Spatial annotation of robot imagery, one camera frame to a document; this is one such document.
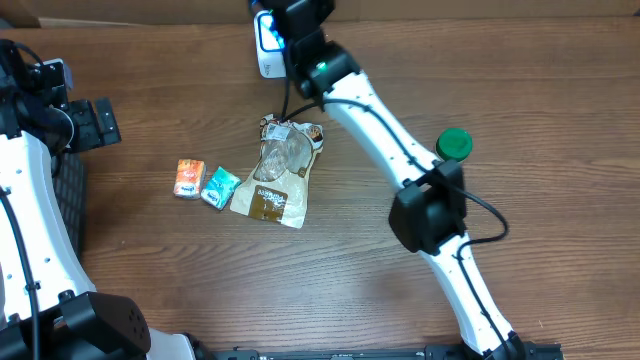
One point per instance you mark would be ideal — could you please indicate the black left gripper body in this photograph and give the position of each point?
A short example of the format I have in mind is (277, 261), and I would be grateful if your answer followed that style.
(88, 132)

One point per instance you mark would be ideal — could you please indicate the orange tissue pack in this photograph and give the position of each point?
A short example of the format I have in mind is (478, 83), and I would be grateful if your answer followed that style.
(189, 178)

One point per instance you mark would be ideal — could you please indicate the teal tissue pack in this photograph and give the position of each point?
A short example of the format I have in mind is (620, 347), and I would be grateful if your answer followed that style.
(220, 188)

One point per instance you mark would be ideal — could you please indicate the brown white snack pouch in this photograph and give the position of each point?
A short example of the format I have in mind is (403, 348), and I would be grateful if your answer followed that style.
(277, 189)

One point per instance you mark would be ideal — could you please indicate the green lid jar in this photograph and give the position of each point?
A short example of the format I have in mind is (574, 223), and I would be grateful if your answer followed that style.
(454, 144)

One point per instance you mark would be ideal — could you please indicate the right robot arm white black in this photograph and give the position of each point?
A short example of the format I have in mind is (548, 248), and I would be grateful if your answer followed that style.
(428, 211)

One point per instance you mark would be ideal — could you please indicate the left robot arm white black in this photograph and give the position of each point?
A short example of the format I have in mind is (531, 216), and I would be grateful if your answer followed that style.
(50, 309)

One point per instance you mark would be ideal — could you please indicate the white barcode scanner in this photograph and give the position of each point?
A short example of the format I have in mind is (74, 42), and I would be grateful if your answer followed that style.
(271, 64)

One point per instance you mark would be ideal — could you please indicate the dark grey plastic basket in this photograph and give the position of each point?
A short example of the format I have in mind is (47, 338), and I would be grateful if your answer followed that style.
(70, 188)

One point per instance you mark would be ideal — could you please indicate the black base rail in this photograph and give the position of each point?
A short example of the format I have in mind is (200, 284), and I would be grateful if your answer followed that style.
(431, 352)

